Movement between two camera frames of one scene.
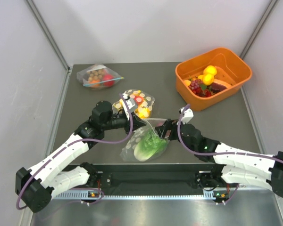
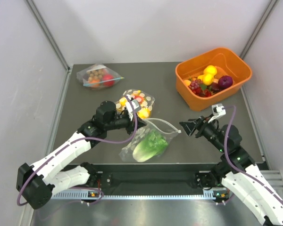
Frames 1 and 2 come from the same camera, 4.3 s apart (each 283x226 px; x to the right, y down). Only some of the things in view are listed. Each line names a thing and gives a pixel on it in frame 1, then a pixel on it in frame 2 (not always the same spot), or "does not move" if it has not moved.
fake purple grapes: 195,84 does not move
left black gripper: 137,122 does not move
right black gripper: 169,125 -> 199,124
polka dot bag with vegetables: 145,144 does not move
